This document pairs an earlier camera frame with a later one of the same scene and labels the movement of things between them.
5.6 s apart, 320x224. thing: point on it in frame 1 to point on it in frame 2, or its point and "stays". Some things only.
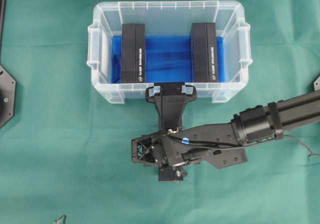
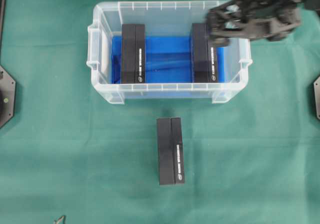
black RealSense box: x=204 y=54 stays
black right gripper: x=214 y=145 to x=266 y=11
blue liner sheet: x=168 y=59 stays
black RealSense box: x=133 y=53 stays
